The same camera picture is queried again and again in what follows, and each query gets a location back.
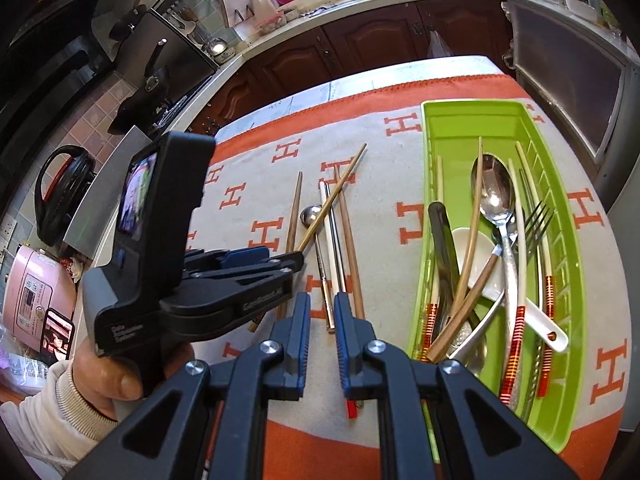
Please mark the white ceramic spoon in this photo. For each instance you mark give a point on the white ceramic spoon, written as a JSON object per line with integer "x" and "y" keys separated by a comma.
{"x": 547, "y": 332}

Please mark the clear plastic bag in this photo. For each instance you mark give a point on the clear plastic bag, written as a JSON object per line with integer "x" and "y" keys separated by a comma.
{"x": 440, "y": 45}

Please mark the black electric kettle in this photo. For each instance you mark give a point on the black electric kettle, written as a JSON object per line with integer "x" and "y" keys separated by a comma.
{"x": 75, "y": 175}

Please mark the person's left hand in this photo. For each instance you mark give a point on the person's left hand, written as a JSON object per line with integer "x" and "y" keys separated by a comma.
{"x": 107, "y": 385}

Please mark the small metal teapot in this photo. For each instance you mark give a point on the small metal teapot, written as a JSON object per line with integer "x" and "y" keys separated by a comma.
{"x": 220, "y": 50}

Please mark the round metal spoon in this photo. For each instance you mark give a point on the round metal spoon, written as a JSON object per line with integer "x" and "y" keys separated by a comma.
{"x": 311, "y": 215}

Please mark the light wooden chopstick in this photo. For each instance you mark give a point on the light wooden chopstick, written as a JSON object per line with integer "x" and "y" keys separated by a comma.
{"x": 340, "y": 185}

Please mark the orange and cream printed blanket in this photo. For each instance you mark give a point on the orange and cream printed blanket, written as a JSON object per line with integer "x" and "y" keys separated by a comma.
{"x": 390, "y": 270}

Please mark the green plastic utensil tray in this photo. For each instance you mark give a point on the green plastic utensil tray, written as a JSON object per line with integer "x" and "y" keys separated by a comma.
{"x": 465, "y": 120}

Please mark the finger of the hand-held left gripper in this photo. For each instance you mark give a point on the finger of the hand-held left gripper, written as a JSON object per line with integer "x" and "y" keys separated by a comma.
{"x": 242, "y": 256}
{"x": 280, "y": 266}

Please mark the pink rice cooker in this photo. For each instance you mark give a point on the pink rice cooker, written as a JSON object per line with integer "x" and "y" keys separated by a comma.
{"x": 27, "y": 285}

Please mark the black range hood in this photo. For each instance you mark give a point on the black range hood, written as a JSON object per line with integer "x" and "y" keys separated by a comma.
{"x": 50, "y": 60}

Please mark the black wok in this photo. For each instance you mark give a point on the black wok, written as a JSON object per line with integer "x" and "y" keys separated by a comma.
{"x": 150, "y": 87}

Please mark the black smartphone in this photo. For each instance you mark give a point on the black smartphone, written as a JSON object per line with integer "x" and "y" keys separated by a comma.
{"x": 57, "y": 335}

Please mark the white plastic packet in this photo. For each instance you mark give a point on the white plastic packet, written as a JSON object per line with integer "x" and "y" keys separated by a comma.
{"x": 25, "y": 375}

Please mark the white kitchen countertop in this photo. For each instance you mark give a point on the white kitchen countertop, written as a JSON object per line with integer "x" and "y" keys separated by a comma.
{"x": 360, "y": 6}

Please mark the steel stove splash guard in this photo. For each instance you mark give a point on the steel stove splash guard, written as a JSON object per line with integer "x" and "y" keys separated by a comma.
{"x": 195, "y": 60}

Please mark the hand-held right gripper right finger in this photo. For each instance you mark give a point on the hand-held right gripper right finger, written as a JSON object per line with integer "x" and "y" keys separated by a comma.
{"x": 342, "y": 340}

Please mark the plain cream chopstick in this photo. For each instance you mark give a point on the plain cream chopstick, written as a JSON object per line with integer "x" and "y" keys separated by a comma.
{"x": 326, "y": 240}

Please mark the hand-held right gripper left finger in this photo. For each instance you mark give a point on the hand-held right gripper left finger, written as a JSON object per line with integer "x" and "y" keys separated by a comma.
{"x": 303, "y": 340}

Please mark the large metal spoon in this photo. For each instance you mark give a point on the large metal spoon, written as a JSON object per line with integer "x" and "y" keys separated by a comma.
{"x": 492, "y": 190}

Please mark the brown wooden kitchen cabinets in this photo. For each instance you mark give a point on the brown wooden kitchen cabinets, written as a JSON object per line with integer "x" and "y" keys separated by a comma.
{"x": 350, "y": 40}

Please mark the steel side panel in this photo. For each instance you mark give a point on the steel side panel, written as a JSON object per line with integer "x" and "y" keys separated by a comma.
{"x": 100, "y": 200}

